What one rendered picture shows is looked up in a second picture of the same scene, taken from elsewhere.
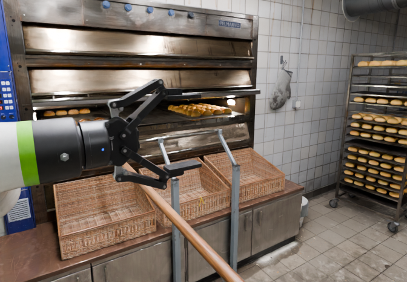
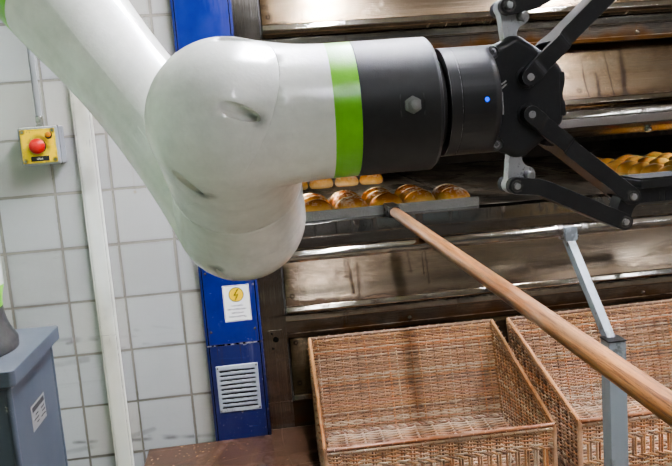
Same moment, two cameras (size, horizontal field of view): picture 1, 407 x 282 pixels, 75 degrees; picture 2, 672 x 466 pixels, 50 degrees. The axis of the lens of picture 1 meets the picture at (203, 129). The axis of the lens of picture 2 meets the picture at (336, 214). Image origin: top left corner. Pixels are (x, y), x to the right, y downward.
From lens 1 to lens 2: 0.15 m
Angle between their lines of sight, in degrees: 26
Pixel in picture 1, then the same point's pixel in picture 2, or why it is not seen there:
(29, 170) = (349, 129)
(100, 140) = (483, 77)
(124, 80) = not seen: hidden behind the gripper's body
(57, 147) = (400, 83)
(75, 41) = not seen: outside the picture
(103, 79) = not seen: hidden behind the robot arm
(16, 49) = (244, 29)
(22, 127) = (334, 46)
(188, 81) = (648, 79)
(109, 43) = not seen: outside the picture
